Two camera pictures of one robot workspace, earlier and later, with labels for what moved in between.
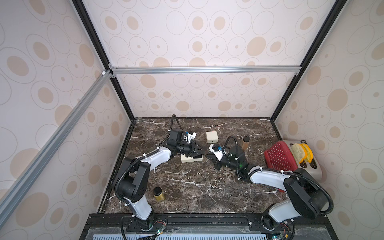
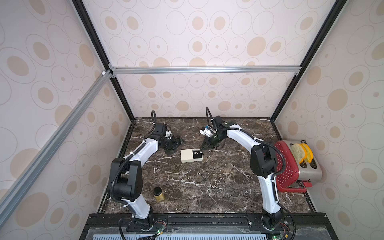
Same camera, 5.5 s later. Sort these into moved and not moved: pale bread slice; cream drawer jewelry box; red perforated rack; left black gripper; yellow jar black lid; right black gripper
Moved: left black gripper; right black gripper
Not moved: cream drawer jewelry box; pale bread slice; red perforated rack; yellow jar black lid
